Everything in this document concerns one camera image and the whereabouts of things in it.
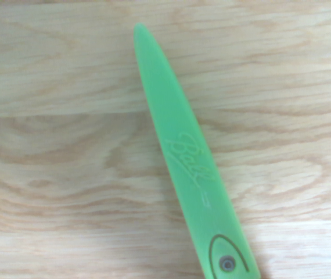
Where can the green scissors with blade sheath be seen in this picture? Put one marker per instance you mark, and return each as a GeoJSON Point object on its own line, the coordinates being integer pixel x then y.
{"type": "Point", "coordinates": [188, 162]}

